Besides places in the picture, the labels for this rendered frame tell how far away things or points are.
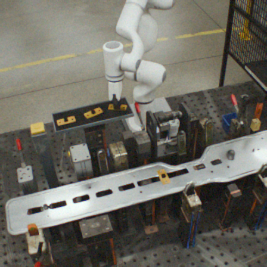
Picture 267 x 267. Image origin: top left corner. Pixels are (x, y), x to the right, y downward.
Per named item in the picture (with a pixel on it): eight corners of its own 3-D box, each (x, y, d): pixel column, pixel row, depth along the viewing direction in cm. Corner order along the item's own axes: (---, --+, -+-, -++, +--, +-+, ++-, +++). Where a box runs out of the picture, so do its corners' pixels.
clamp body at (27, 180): (34, 229, 179) (15, 185, 154) (31, 211, 187) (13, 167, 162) (52, 224, 181) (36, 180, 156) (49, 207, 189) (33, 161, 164)
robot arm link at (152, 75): (138, 88, 213) (137, 53, 196) (168, 96, 207) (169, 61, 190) (129, 101, 205) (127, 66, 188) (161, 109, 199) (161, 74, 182)
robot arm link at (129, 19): (160, 17, 160) (138, 77, 155) (127, 11, 165) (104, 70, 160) (156, 6, 152) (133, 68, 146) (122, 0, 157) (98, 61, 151)
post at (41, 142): (49, 195, 194) (31, 137, 164) (47, 185, 199) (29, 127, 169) (63, 192, 196) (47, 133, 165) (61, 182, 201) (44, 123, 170)
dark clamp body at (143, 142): (137, 199, 192) (135, 148, 165) (130, 180, 201) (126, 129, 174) (156, 193, 194) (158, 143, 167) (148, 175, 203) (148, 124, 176)
